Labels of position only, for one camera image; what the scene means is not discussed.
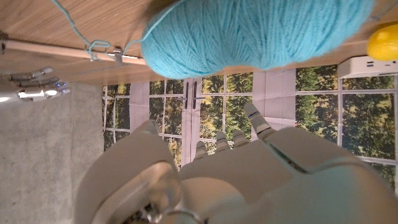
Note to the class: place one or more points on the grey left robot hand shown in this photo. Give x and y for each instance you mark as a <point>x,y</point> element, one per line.
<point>233,180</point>

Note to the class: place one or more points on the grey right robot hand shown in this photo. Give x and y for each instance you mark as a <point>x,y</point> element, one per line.
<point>34,88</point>

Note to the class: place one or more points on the wooden stick with metal clips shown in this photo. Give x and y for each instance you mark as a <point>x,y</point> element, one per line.
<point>68,53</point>

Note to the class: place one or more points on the teal yarn skein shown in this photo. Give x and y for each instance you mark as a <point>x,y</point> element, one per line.
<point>248,34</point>

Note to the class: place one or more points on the yellow lemon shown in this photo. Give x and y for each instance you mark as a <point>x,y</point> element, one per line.
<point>384,43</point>

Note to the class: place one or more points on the printed window backdrop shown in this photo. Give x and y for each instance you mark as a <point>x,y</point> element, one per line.
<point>280,115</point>

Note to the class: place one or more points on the white power box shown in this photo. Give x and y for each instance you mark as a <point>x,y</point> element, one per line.
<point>367,67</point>

